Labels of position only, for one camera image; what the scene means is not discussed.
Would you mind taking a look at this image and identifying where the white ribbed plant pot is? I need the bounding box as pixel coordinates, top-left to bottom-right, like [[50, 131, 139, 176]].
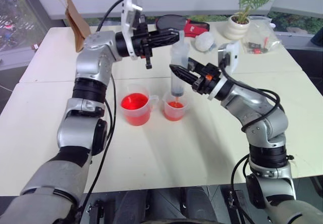
[[223, 14, 251, 41]]

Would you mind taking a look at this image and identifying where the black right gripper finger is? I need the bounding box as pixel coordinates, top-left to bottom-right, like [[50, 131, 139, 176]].
[[169, 64, 201, 87], [187, 57, 210, 74]]

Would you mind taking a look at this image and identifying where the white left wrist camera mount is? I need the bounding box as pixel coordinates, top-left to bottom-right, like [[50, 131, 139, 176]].
[[120, 0, 145, 60]]

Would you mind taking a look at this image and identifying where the black and red pouch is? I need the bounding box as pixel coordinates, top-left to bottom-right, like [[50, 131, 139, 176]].
[[154, 14, 211, 38]]

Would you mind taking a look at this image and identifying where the clear plastic syringe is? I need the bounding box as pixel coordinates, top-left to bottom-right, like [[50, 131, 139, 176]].
[[169, 29, 190, 104]]

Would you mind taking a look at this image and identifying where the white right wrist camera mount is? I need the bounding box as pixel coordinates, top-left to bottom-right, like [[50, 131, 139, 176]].
[[207, 41, 241, 101]]

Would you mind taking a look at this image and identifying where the clear bag of small parts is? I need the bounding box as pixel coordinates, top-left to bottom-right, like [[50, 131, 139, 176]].
[[241, 19, 284, 56]]

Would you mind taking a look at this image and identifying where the large cup with red liquid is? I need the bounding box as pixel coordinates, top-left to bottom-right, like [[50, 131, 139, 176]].
[[120, 83, 160, 127]]

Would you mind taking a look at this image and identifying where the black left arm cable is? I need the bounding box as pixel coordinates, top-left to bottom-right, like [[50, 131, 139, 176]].
[[80, 0, 127, 209]]

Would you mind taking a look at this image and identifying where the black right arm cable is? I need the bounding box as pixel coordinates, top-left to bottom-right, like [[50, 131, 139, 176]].
[[219, 56, 282, 224]]

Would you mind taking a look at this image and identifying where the small cup with red liquid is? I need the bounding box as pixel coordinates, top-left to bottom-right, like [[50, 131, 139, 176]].
[[161, 92, 187, 122]]

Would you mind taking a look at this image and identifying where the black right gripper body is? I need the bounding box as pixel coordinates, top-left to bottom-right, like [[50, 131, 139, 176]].
[[191, 62, 223, 96]]

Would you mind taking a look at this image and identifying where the brown paper bag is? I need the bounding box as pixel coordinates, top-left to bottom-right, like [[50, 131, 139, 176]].
[[46, 0, 92, 53]]

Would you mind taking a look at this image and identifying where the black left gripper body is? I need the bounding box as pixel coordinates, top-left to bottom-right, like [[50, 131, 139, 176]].
[[132, 14, 155, 70]]

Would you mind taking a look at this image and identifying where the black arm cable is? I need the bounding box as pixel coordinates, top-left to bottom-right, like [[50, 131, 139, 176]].
[[80, 0, 127, 209], [219, 56, 282, 224]]

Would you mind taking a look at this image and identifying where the dark blue object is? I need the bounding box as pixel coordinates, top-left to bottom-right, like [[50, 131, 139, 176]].
[[309, 29, 323, 51]]

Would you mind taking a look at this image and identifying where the white crumpled cloth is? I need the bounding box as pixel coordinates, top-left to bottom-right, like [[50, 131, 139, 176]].
[[194, 31, 217, 52]]

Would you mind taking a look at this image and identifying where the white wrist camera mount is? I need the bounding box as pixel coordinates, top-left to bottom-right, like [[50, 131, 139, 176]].
[[207, 41, 241, 101], [120, 0, 145, 60]]

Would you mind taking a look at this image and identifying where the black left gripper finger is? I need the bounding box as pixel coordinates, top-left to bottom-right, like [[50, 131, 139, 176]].
[[148, 38, 178, 49], [148, 28, 180, 40]]

